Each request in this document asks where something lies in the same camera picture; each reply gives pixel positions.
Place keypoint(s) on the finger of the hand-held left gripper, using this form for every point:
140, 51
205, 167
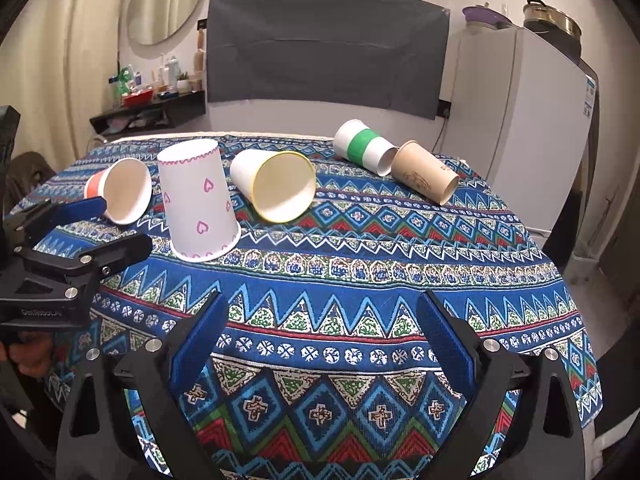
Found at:
75, 210
117, 252

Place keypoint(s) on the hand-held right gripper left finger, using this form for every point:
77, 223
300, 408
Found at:
197, 345

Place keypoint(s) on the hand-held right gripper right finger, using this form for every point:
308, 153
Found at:
447, 345

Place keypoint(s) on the white paper cup red band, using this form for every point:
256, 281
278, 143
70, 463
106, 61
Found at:
125, 190

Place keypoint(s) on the white paper cup pink hearts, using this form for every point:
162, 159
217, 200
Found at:
195, 200

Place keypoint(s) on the white paper cup yellow rim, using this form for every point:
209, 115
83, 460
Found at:
280, 187

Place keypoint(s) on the brown paper cup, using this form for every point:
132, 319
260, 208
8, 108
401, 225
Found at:
425, 170

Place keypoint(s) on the white paper cup green band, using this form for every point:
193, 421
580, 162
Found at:
362, 146

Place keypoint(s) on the person's left hand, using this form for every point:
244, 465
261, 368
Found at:
35, 357

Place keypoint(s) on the brown chair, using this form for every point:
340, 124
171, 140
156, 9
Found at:
30, 175

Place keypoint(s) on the red box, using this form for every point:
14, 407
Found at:
137, 98

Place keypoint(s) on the green bottle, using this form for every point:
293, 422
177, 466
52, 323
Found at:
119, 85

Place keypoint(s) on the blue patterned tablecloth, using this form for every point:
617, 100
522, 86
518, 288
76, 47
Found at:
325, 270

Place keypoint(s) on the small potted plant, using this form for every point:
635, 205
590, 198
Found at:
183, 82

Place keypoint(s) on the white bottle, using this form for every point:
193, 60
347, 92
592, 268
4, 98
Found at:
173, 72

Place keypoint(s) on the white refrigerator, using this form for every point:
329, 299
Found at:
525, 125

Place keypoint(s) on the dark grey cloth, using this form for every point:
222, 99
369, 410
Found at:
325, 55

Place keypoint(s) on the purple bowl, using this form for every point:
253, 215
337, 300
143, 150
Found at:
482, 15

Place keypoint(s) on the steel pot with lid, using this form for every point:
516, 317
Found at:
550, 20

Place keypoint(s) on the black wall shelf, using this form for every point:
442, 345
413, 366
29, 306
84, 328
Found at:
175, 107

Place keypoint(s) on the oval wall mirror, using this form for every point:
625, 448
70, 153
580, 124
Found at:
165, 2

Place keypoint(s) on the black wall socket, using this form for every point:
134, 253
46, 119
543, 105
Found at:
444, 108

